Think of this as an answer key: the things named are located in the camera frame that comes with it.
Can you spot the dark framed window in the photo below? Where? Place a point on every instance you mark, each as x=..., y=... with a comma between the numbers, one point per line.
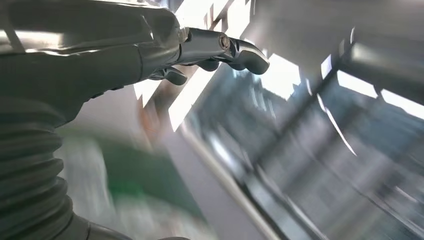
x=364, y=165

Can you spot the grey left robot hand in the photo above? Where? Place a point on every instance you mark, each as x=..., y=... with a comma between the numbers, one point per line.
x=82, y=56

